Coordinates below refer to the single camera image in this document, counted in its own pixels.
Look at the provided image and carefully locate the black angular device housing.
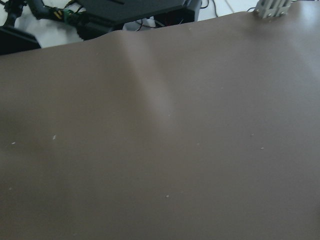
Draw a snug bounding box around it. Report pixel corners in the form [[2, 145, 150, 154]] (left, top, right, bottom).
[[75, 0, 202, 40]]

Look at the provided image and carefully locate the aluminium frame post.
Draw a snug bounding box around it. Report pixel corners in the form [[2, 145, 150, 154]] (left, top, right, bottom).
[[253, 0, 292, 19]]

